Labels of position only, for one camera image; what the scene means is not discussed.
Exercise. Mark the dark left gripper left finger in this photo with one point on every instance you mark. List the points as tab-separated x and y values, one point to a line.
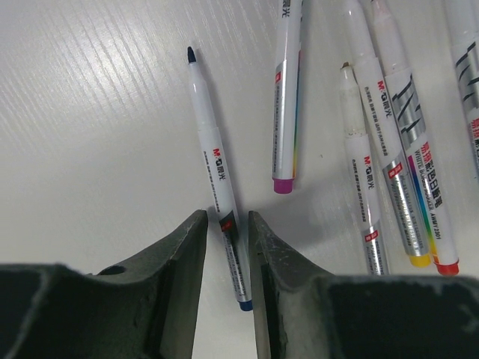
143	307

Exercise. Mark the yellow whiteboard marker pen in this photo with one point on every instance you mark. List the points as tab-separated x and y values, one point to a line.
386	140

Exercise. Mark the orange whiteboard marker pen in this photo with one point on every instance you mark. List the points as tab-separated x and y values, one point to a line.
363	177

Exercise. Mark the purple whiteboard marker pen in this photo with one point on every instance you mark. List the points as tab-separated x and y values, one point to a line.
286	91

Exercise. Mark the red whiteboard marker pen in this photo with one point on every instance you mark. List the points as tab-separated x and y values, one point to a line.
412	129

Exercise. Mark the blue whiteboard marker pen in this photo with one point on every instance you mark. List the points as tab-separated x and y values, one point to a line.
213	154

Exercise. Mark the green whiteboard marker pen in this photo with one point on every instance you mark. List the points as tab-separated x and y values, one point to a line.
463	31

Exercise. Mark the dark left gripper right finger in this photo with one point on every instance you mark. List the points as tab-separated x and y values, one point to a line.
303	311

